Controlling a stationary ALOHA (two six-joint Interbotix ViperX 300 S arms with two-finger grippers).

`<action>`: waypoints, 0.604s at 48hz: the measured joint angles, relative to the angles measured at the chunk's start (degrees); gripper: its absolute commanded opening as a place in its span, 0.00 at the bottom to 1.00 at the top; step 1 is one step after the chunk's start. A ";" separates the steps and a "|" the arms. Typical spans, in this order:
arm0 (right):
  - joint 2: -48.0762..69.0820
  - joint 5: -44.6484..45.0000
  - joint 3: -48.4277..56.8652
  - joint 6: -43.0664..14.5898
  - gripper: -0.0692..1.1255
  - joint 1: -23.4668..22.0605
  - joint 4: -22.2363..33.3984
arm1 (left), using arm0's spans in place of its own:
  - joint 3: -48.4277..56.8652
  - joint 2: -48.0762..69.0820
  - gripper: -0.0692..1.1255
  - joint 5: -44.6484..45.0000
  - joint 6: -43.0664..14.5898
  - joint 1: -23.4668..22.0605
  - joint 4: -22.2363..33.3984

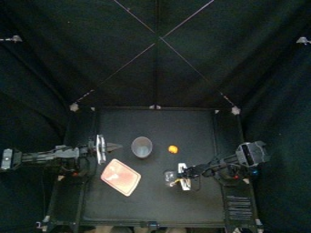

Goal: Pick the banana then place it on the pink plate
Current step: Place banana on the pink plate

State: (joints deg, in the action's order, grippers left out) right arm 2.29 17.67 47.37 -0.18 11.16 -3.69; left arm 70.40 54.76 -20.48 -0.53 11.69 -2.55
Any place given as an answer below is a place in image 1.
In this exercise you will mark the yellow toy banana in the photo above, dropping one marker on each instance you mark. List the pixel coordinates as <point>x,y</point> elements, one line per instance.
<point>176,182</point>

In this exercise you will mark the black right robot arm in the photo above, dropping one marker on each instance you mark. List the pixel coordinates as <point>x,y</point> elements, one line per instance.
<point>243,156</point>

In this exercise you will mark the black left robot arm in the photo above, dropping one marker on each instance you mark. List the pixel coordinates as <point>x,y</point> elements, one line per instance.
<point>37,156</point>

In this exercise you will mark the pink square plate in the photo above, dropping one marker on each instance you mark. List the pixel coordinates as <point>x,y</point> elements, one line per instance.
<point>120,177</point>

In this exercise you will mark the grey plastic cup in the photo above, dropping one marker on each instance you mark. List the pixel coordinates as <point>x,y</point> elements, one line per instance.
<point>142,147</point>

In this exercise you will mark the small orange toy fruit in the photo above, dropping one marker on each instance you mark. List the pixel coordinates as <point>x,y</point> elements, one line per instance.
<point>172,149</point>

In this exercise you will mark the black frame clamp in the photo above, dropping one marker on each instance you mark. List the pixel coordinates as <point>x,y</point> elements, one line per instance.
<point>152,225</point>

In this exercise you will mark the silver frame corner bracket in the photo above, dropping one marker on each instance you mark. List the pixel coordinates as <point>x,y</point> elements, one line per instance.
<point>235,110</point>
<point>73,106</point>
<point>303,40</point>
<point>13,38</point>
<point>155,106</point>

